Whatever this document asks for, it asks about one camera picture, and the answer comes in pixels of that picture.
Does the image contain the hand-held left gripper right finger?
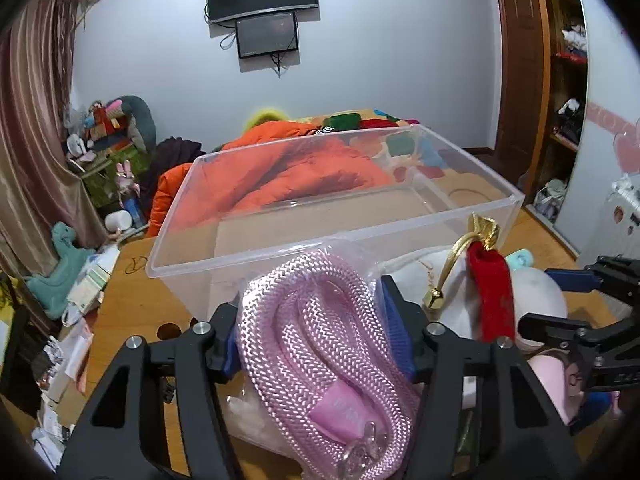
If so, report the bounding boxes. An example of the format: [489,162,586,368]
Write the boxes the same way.
[379,275,586,480]

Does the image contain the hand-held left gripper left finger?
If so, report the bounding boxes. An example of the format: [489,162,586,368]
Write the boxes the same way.
[55,302,247,480]

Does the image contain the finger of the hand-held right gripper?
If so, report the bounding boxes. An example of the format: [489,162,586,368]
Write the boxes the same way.
[544,255,640,313]
[517,311,640,361]

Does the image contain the white round plush toy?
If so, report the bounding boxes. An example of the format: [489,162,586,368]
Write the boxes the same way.
[514,266,569,350]

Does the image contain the red velvet pouch gold ribbon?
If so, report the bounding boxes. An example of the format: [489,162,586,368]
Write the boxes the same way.
[422,212,518,347]

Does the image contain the bagged pink braided rope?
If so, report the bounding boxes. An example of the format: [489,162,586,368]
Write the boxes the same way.
[222,239,426,480]

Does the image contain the clear plastic storage box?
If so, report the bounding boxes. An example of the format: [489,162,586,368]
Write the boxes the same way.
[146,124,526,325]

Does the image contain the mint green case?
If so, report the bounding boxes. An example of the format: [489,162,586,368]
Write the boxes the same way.
[504,250,537,272]

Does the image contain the pink plush toy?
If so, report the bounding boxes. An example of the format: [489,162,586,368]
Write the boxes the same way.
[527,352,588,424]

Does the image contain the white bag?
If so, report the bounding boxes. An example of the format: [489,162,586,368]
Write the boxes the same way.
[532,178,569,222]

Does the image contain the wooden desk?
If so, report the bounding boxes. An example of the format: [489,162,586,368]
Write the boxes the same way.
[75,165,623,480]

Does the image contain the white carton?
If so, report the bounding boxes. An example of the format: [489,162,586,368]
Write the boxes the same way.
[67,246,121,313]

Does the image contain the pile of papers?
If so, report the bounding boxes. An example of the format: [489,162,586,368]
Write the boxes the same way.
[30,317,97,463]

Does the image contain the white round jar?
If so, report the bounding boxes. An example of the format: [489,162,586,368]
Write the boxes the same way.
[104,209,134,234]

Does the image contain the teal rocking horse toy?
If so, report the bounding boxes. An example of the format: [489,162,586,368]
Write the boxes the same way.
[25,221,97,322]

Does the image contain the wooden wardrobe shelf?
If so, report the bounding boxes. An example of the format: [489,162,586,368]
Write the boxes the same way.
[540,0,590,227]

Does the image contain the dark purple clothing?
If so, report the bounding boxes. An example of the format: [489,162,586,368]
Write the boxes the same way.
[140,136,207,212]

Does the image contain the pink bunny toy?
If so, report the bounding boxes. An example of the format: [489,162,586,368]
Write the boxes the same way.
[115,160,139,194]

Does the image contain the colourful patchwork blanket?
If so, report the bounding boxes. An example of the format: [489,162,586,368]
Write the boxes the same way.
[294,108,452,182]

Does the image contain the green storage box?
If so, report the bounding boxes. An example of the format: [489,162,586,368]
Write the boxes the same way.
[80,142,151,209]

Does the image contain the brown wooden door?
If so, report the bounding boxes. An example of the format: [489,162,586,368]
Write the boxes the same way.
[492,0,551,182]

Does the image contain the orange padded jacket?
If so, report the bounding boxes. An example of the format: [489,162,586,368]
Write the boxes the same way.
[149,121,397,239]

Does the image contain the yellow fluffy trim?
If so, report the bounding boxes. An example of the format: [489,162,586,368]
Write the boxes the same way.
[244,108,292,129]

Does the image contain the dark grey cushion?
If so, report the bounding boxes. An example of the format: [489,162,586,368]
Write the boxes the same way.
[107,94,159,154]

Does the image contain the red gift box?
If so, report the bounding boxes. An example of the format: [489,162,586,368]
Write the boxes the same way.
[87,105,129,142]

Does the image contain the pink striped curtain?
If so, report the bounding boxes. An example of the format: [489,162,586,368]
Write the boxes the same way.
[0,0,109,282]

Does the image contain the small black wall monitor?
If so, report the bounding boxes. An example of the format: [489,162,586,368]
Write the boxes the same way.
[235,11,300,59]

